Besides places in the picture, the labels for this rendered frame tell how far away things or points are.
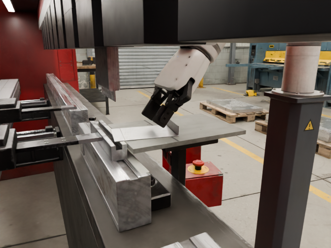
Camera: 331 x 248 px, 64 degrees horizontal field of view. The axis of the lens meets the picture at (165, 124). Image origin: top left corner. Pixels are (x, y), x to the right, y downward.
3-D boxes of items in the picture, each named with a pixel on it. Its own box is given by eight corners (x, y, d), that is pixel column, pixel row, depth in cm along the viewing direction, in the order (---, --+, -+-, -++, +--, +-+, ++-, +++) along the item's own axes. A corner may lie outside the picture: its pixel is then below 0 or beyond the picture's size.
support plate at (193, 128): (246, 134, 59) (246, 130, 58) (133, 154, 47) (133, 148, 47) (200, 116, 74) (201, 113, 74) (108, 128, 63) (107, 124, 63)
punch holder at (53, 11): (83, 48, 95) (79, -2, 90) (58, 48, 91) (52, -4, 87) (77, 48, 108) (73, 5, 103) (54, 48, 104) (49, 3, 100)
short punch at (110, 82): (120, 101, 48) (117, 46, 46) (110, 102, 47) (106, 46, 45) (107, 93, 57) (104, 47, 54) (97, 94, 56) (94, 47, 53)
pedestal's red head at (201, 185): (221, 205, 90) (225, 156, 85) (177, 212, 86) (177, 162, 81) (199, 179, 108) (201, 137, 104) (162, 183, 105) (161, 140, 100)
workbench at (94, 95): (112, 114, 495) (107, 30, 455) (70, 118, 471) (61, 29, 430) (100, 99, 658) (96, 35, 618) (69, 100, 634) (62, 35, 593)
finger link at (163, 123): (169, 92, 54) (150, 120, 53) (176, 95, 51) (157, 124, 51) (180, 101, 55) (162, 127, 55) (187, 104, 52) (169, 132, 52)
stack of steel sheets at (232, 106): (263, 110, 463) (263, 108, 461) (231, 113, 444) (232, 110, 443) (232, 101, 554) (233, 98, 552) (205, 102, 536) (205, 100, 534)
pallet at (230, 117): (270, 119, 459) (271, 111, 456) (229, 123, 436) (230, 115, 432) (233, 106, 570) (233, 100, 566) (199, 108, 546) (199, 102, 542)
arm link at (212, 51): (179, 30, 59) (172, 42, 59) (201, 28, 51) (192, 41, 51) (204, 53, 63) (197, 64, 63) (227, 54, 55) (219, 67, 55)
